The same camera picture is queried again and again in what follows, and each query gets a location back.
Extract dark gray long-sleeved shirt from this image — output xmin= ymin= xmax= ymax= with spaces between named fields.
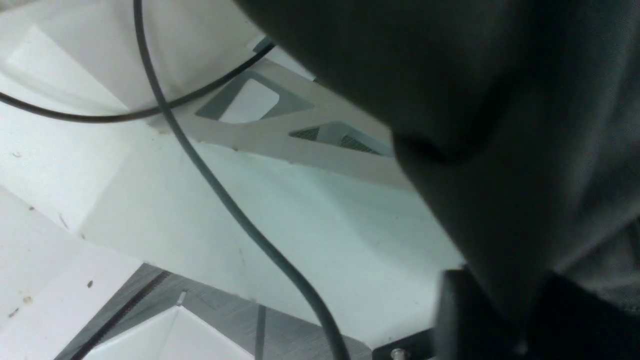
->
xmin=237 ymin=0 xmax=639 ymax=322

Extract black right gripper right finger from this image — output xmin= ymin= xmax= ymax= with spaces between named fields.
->
xmin=524 ymin=272 xmax=640 ymax=360

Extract black right camera cable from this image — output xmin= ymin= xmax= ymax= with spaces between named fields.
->
xmin=0 ymin=0 xmax=351 ymax=360

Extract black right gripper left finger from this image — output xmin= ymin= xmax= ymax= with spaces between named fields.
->
xmin=434 ymin=269 xmax=521 ymax=360

